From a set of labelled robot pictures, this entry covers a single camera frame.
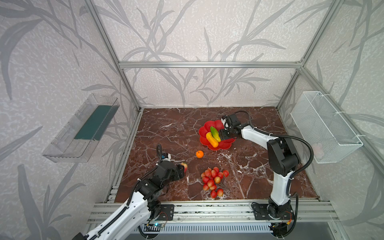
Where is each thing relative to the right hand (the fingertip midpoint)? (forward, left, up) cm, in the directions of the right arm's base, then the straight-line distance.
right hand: (224, 129), depth 100 cm
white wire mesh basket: (-26, -39, +28) cm, 55 cm away
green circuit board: (-53, +38, -7) cm, 66 cm away
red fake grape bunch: (-32, +10, -1) cm, 33 cm away
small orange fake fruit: (-17, +16, -3) cm, 24 cm away
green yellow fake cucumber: (-2, +6, -3) cm, 7 cm away
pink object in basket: (-24, -43, +15) cm, 51 cm away
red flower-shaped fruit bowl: (+6, +3, -5) cm, 8 cm away
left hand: (-26, +26, +2) cm, 37 cm away
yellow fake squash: (-8, +8, -2) cm, 11 cm away
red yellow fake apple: (-25, +25, -2) cm, 35 cm away
